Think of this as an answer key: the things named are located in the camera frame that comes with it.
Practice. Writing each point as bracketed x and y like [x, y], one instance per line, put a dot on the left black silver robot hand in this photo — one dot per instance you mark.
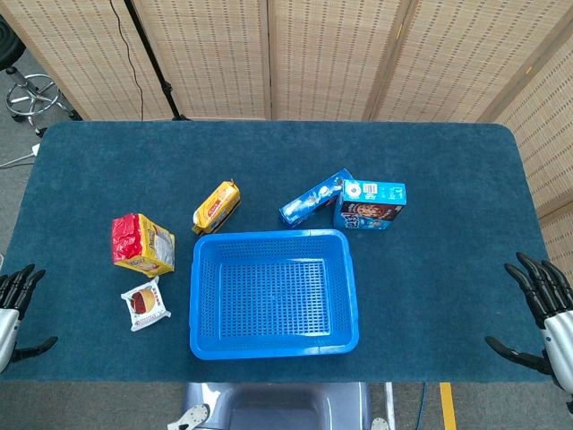
[9, 322]

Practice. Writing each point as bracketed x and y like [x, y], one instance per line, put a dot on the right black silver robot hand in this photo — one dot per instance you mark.
[557, 331]

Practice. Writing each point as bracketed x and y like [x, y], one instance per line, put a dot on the small white pastry packet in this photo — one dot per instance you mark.
[145, 304]

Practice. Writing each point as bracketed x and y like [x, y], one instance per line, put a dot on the yellow red Lipo bag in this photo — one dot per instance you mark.
[139, 244]

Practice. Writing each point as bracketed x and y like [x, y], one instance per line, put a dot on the blue chocolate chip cookie box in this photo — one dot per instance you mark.
[371, 206]

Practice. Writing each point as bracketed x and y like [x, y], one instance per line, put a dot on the small yellow biscuit pack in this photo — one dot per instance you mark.
[217, 206]

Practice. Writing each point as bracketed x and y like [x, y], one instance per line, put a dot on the blue cookie tube pack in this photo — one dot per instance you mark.
[304, 203]

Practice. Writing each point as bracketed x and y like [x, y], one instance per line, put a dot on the blue perforated plastic basket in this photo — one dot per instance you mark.
[273, 295]

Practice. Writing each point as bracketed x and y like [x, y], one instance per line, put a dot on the yellow floor tape strip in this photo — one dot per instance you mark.
[447, 405]

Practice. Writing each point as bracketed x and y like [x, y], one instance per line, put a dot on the teal table cloth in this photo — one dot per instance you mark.
[425, 291]

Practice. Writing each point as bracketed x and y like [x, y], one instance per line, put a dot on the white table leg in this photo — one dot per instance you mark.
[390, 403]

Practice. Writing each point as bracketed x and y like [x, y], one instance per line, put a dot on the black stool with chrome base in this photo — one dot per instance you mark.
[33, 96]

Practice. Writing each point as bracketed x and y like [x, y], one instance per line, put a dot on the grey robot torso base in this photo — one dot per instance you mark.
[277, 405]

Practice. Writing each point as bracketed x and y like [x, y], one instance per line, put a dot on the black tripod pole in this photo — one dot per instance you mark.
[154, 62]

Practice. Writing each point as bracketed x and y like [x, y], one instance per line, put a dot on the bamboo folding screen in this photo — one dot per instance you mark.
[215, 58]

